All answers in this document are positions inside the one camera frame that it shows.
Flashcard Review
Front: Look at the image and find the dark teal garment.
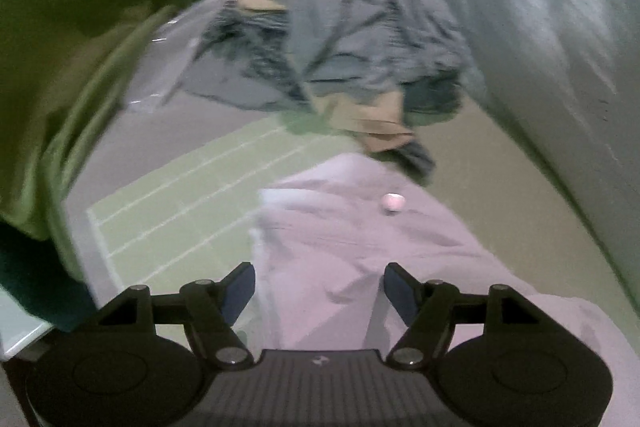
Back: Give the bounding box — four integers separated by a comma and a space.
402, 74, 467, 128

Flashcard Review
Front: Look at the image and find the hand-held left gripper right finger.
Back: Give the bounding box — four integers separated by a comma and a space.
382, 262, 544, 371

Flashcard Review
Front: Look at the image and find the white carrot print sheet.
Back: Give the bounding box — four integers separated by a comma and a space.
369, 0, 640, 308

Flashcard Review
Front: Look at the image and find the clear plastic bag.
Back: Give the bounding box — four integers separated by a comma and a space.
122, 0, 241, 114

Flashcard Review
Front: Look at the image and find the white garment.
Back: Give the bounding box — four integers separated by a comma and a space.
248, 153, 640, 427

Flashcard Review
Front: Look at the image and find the grey blue garment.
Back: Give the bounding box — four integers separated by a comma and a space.
180, 0, 475, 188

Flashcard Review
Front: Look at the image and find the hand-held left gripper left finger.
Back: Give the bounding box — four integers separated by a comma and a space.
96, 262, 257, 371

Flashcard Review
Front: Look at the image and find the green striped bed sheet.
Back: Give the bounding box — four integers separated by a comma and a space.
86, 116, 362, 294

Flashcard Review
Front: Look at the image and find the dark green cloth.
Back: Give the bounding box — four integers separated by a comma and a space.
0, 221, 98, 334

